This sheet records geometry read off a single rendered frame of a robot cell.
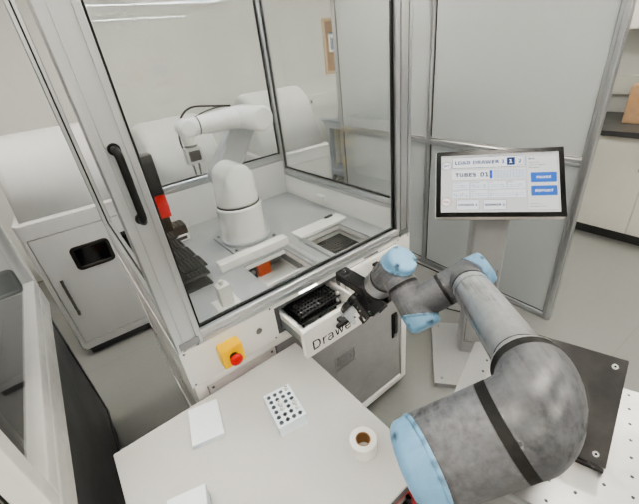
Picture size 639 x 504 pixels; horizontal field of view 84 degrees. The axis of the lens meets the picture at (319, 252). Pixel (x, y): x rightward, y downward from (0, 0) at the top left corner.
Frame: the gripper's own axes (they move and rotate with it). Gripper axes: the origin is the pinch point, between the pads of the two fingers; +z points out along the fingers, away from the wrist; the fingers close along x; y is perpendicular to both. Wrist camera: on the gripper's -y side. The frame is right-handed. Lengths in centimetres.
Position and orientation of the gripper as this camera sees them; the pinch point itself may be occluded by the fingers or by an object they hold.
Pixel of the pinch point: (347, 309)
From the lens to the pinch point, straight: 111.8
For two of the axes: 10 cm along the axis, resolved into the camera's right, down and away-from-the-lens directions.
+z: -2.6, 5.2, 8.1
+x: 7.8, -3.8, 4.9
